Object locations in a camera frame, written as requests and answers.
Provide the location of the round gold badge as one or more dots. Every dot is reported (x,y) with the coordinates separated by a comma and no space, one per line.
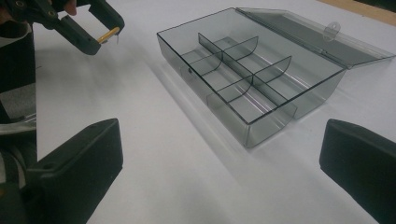
(108,34)

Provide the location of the grey transparent compartment box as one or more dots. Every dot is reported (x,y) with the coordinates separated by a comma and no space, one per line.
(249,109)

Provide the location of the white table board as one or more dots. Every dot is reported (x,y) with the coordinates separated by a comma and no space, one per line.
(174,174)

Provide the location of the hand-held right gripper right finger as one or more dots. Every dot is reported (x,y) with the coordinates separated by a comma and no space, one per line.
(361,165)

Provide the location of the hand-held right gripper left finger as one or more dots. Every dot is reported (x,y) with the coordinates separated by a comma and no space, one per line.
(77,174)

